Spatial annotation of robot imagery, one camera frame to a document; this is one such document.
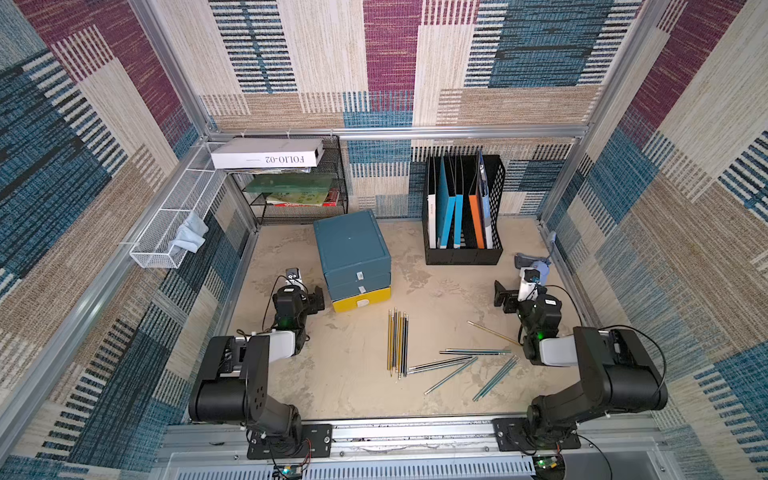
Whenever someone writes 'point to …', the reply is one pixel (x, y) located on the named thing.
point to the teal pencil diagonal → (451, 375)
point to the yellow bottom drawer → (362, 300)
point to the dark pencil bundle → (405, 343)
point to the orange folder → (476, 220)
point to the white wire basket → (194, 193)
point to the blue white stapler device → (527, 261)
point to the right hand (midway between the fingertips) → (515, 278)
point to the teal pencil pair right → (497, 378)
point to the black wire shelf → (266, 212)
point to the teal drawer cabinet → (355, 260)
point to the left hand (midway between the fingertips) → (301, 288)
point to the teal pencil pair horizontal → (472, 351)
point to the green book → (291, 183)
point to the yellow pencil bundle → (394, 341)
